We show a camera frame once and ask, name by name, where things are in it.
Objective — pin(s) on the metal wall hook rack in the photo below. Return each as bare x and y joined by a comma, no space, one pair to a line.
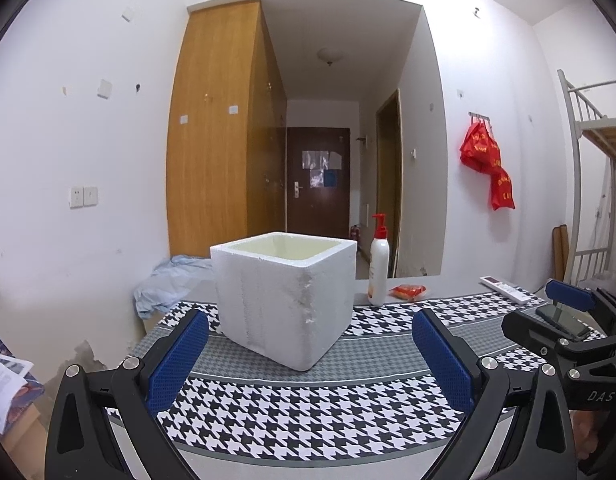
480,116

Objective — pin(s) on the red fire extinguisher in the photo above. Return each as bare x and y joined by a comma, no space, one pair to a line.
354,233

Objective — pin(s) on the metal bunk bed frame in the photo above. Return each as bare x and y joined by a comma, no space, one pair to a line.
580,170

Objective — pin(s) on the white foam box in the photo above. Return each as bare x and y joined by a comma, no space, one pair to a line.
268,310

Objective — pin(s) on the person's right hand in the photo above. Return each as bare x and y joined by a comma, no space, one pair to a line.
584,435

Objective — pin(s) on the white wall junction box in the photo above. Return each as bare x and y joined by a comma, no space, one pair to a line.
128,12

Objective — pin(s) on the ceiling lamp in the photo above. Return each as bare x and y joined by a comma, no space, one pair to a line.
331,55

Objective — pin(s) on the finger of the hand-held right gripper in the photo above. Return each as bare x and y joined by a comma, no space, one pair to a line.
533,332
570,294

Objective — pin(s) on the cardboard box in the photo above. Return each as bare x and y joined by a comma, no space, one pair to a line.
30,427

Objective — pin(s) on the red snack packet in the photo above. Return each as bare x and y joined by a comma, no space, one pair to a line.
408,291

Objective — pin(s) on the white printed paper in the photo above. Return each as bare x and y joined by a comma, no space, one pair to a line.
2,385

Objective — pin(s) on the wooden wardrobe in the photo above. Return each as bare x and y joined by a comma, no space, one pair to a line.
212,160

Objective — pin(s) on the white lotion pump bottle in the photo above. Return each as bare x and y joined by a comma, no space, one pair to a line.
379,270

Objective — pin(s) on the wooden side door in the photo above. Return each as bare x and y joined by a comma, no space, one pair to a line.
388,185

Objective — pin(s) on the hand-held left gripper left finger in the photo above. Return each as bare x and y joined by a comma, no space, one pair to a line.
177,355

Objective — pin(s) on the dark brown door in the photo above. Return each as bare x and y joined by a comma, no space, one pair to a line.
333,210

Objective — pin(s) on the blue paper notice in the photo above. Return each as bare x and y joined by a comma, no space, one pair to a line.
330,178

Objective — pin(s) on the red plastic bag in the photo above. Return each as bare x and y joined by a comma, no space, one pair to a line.
503,192
478,147

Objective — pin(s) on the wooden boards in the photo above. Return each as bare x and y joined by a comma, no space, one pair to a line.
560,255

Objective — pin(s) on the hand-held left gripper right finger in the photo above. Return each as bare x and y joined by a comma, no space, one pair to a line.
443,360

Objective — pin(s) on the light blue crumpled cloth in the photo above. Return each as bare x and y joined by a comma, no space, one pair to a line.
172,285

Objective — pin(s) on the white remote control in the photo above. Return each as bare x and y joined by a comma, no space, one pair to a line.
503,288

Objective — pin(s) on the white wall switch plate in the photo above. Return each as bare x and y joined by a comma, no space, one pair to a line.
104,88

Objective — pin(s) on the houndstooth tablecloth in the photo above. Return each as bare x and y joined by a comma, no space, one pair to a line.
298,410

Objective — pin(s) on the grey paper notice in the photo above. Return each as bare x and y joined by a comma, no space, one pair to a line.
320,160

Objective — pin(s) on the black smartphone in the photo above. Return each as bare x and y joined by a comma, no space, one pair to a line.
563,317

